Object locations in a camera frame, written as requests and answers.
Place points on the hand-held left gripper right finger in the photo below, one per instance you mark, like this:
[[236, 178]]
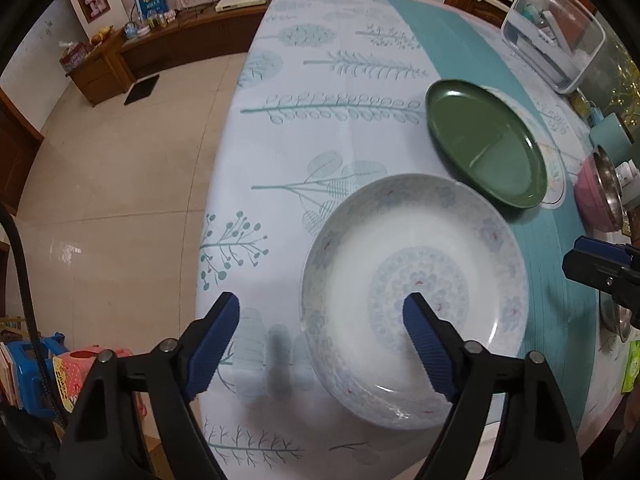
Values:
[[430, 345]]

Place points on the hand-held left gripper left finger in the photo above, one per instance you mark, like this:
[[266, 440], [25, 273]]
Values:
[[215, 345]]

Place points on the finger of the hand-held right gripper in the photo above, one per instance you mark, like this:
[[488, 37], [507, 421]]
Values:
[[600, 260]]

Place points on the white floral ceramic bowl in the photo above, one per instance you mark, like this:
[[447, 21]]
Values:
[[425, 230]]

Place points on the pink bowl with steel lining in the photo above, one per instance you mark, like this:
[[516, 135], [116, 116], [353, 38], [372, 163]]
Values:
[[587, 195]]

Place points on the white pill bottle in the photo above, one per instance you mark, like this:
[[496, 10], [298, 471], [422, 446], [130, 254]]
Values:
[[627, 175]]

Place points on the green packet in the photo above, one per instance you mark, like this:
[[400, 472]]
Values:
[[631, 365]]

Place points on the teal canister with wooden lid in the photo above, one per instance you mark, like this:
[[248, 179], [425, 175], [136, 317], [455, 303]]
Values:
[[610, 135]]

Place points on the pink plastic stool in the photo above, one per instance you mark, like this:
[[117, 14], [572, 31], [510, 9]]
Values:
[[80, 370]]

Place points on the blue clip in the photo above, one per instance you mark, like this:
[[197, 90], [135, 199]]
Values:
[[596, 115]]

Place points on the gold patterned glass panel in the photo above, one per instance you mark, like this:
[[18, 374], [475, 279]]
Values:
[[622, 85]]

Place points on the green plate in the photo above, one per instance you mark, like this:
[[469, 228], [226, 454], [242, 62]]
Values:
[[475, 130]]

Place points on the blue plastic stool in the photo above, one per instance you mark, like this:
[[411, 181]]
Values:
[[30, 375]]

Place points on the tree print tablecloth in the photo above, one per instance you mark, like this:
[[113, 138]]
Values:
[[325, 135]]

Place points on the black floor mat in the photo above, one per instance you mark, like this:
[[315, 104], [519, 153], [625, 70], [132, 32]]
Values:
[[141, 89]]

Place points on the wooden tv cabinet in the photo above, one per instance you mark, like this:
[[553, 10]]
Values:
[[190, 35]]

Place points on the red tissue box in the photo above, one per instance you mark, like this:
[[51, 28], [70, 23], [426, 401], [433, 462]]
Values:
[[75, 56]]

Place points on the white set-top box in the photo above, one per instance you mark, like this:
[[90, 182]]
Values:
[[240, 1]]

